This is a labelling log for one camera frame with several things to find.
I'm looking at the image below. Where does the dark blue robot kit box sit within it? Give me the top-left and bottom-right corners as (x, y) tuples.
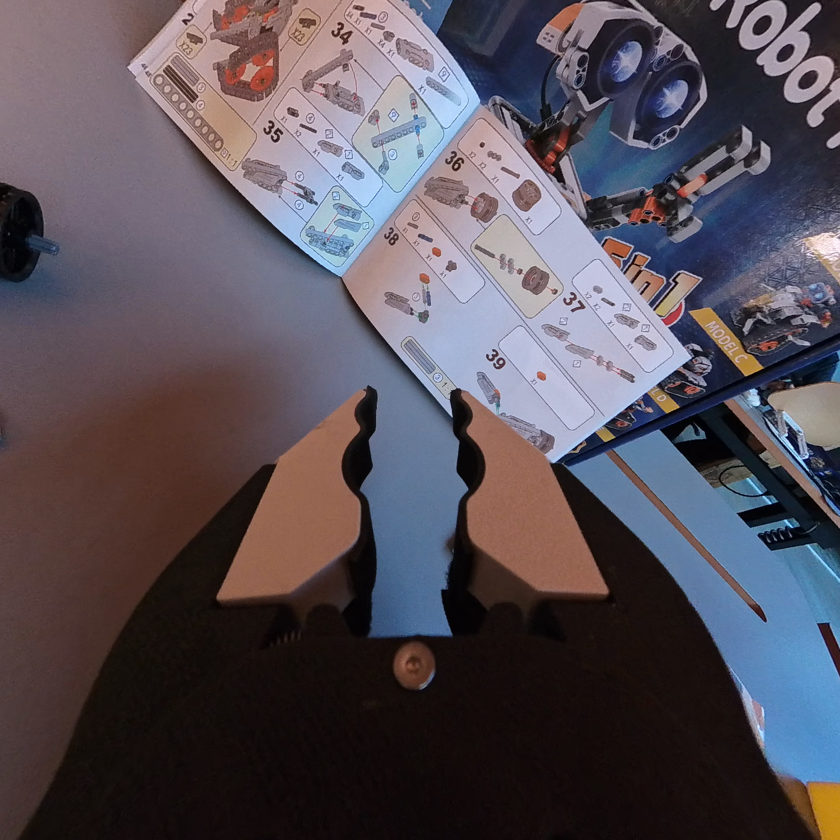
(420, 0), (840, 468)

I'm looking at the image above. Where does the white block assembly with wheel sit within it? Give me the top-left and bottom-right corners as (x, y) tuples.
(0, 182), (61, 284)

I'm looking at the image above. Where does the cream rounded object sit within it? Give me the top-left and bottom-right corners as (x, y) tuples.
(768, 382), (840, 454)

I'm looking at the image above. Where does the open instruction booklet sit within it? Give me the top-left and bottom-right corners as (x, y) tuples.
(128, 0), (691, 463)

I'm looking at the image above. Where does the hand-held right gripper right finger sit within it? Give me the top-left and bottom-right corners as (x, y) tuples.
(445, 390), (613, 637)

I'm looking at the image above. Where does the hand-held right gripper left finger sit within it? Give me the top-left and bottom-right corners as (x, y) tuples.
(215, 387), (379, 637)

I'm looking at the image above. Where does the yellow plastic box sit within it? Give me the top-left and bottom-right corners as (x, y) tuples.
(807, 781), (840, 840)

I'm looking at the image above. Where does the black metal frame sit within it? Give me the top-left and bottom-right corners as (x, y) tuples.
(682, 400), (840, 546)

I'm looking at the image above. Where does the wooden shelf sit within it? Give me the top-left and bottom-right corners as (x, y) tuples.
(722, 394), (840, 519)

